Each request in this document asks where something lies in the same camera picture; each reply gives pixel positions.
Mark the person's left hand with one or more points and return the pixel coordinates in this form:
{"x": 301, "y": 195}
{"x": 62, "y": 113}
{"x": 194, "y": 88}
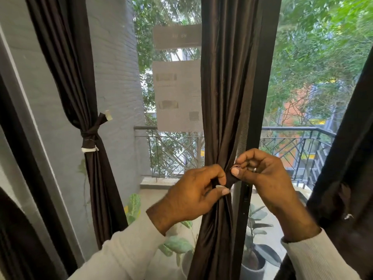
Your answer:
{"x": 189, "y": 198}

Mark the large grey paper notice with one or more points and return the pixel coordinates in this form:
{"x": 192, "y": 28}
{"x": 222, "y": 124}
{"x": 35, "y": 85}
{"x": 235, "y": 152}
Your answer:
{"x": 177, "y": 90}

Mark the rubber plant in grey pot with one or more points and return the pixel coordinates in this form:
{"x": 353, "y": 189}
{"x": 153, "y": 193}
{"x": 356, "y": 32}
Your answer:
{"x": 253, "y": 268}

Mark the small grey paper notice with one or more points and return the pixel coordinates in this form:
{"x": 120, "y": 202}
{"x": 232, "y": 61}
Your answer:
{"x": 177, "y": 36}

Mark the person's left forearm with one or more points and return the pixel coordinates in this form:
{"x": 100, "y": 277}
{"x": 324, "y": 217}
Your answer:
{"x": 122, "y": 253}

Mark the dark brown curtain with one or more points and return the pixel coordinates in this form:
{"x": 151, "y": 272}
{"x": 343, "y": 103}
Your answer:
{"x": 349, "y": 172}
{"x": 64, "y": 55}
{"x": 224, "y": 69}
{"x": 20, "y": 244}

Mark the person's right hand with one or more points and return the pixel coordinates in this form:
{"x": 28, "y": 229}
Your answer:
{"x": 274, "y": 186}

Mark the black metal balcony railing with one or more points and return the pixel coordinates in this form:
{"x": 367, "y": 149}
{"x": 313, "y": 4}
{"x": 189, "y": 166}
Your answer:
{"x": 291, "y": 128}

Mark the orange brick building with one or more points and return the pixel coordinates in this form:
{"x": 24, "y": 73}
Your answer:
{"x": 291, "y": 110}

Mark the person's right forearm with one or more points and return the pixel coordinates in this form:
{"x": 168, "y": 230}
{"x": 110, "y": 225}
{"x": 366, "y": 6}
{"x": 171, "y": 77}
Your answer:
{"x": 317, "y": 259}

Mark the dark brown curtain tie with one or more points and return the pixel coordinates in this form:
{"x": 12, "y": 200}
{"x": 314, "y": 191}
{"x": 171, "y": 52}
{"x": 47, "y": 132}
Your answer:
{"x": 231, "y": 180}

